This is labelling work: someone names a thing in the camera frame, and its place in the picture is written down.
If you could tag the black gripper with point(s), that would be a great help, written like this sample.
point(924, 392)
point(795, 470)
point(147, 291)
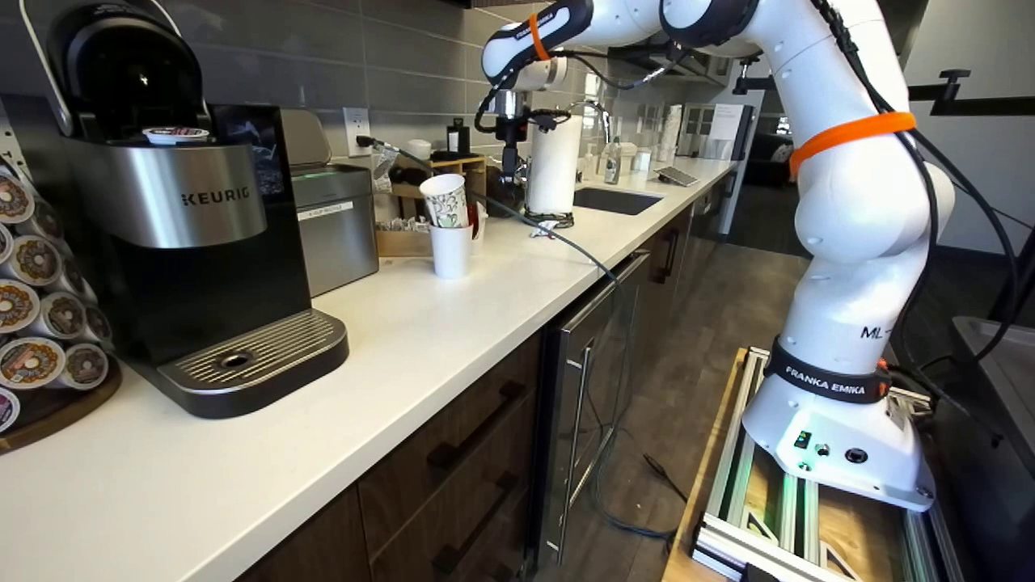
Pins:
point(516, 122)

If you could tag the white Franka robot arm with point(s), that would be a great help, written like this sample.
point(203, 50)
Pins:
point(852, 216)

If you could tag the white paper cup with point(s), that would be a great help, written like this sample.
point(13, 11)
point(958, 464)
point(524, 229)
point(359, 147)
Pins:
point(553, 163)

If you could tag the small black bottle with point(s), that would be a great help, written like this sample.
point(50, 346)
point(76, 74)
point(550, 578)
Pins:
point(457, 136)

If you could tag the patterned paper cup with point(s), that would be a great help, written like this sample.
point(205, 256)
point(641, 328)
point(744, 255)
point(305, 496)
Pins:
point(443, 201)

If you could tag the plain white cup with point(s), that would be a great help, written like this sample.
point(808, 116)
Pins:
point(450, 255)

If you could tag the black counter sink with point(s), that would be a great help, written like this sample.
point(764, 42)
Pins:
point(616, 201)

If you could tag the wooden condiment organizer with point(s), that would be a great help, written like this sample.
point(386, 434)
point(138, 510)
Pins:
point(400, 231)

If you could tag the stainless steel box appliance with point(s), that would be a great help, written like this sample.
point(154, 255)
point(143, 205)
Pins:
point(337, 231)

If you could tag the dark wood drawer cabinet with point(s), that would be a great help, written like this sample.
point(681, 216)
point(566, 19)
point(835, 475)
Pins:
point(454, 486)

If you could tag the black silver Keurig coffee machine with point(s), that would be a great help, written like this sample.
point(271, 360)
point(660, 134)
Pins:
point(194, 278)

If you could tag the K-cup coffee pod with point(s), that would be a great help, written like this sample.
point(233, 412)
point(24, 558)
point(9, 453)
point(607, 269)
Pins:
point(177, 136)
point(19, 306)
point(63, 316)
point(84, 368)
point(13, 201)
point(35, 363)
point(36, 260)

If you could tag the aluminium and wood robot cart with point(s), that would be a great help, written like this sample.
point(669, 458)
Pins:
point(754, 520)

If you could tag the black horizontal bar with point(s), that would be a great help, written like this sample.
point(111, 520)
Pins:
point(973, 101)

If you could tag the coffee pod carousel rack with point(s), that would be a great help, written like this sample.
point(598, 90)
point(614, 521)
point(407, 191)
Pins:
point(65, 416)

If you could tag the black side table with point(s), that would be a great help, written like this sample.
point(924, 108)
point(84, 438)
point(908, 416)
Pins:
point(998, 430)

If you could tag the white wall outlet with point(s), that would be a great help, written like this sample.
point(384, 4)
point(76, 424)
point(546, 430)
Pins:
point(357, 130)

